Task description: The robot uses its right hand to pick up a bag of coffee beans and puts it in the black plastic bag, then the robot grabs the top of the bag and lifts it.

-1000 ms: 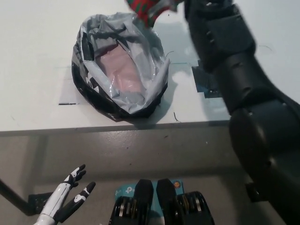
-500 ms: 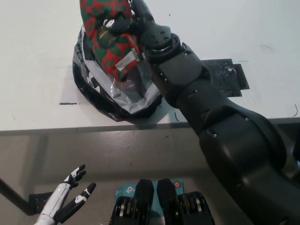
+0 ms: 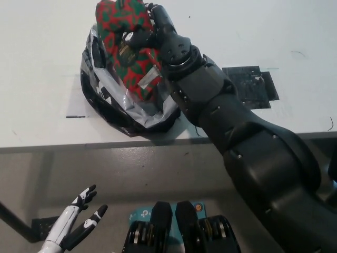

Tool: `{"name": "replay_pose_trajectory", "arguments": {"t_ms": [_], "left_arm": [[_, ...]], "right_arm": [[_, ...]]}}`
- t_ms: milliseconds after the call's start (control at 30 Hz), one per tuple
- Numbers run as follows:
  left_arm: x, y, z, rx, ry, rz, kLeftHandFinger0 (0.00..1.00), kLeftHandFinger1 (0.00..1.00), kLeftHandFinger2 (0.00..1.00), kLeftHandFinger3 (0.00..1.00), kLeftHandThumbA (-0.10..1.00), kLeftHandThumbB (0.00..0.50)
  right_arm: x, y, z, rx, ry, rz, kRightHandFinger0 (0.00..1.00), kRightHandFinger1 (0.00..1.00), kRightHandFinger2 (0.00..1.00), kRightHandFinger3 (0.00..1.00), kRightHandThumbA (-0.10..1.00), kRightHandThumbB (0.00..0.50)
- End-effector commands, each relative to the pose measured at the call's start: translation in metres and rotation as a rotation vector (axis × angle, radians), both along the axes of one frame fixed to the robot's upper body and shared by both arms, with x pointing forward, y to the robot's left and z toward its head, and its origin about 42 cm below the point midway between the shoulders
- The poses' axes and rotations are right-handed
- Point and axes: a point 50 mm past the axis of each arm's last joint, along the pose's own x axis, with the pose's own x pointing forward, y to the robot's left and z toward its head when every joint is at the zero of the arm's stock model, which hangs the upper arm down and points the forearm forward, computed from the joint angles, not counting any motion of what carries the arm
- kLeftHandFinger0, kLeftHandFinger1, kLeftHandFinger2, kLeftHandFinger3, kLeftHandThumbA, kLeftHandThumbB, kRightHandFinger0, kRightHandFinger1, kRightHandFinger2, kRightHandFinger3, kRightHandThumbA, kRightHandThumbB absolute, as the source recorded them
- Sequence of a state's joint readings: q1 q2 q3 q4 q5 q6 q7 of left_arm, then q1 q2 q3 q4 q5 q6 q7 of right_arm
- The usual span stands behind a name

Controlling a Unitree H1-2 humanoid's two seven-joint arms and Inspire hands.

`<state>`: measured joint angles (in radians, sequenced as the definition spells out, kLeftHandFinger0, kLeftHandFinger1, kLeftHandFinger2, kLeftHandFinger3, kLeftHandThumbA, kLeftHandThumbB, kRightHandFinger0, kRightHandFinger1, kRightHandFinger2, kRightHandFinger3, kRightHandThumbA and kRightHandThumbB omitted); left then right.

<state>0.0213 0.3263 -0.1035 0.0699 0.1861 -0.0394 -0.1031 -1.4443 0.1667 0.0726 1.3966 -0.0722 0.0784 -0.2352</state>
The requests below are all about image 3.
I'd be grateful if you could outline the black robot torso block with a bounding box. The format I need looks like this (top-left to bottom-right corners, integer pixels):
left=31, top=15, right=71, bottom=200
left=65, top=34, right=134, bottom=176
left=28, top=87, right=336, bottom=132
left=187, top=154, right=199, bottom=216
left=175, top=201, right=242, bottom=253
left=123, top=201, right=173, bottom=253

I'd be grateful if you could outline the red green coffee bean bag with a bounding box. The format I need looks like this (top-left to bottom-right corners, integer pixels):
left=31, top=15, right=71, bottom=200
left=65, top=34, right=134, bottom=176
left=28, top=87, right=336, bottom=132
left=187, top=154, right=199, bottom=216
left=95, top=0, right=165, bottom=102

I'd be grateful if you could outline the black tape patch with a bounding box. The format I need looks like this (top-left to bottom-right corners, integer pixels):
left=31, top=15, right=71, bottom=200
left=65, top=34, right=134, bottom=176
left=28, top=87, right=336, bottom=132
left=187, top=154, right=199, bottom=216
left=222, top=65, right=280, bottom=110

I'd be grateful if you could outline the black table leg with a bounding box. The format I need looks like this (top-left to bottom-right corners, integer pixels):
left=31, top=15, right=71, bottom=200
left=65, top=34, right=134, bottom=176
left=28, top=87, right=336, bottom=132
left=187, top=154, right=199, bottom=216
left=0, top=201, right=36, bottom=243

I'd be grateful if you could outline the right black robot torso block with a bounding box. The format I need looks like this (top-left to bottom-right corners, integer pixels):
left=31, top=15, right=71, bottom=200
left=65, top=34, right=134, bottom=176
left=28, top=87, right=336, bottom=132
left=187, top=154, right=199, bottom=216
left=175, top=201, right=242, bottom=253

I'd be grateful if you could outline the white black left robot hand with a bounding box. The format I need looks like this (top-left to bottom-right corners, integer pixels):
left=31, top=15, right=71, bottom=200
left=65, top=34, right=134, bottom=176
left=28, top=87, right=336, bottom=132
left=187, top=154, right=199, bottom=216
left=43, top=184, right=108, bottom=253

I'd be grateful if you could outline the black table foot plate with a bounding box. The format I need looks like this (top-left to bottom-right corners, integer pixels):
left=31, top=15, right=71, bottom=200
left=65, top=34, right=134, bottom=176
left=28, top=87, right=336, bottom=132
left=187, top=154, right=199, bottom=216
left=31, top=216, right=60, bottom=242

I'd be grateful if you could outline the left black robot torso block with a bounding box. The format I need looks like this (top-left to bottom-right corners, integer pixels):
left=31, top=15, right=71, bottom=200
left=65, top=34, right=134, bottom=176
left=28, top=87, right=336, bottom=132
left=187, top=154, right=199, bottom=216
left=123, top=201, right=173, bottom=253

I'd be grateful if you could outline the black grey plastic bag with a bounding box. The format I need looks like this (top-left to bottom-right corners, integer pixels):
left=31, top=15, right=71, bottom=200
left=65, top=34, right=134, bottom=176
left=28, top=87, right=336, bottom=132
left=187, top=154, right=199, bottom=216
left=80, top=25, right=182, bottom=138

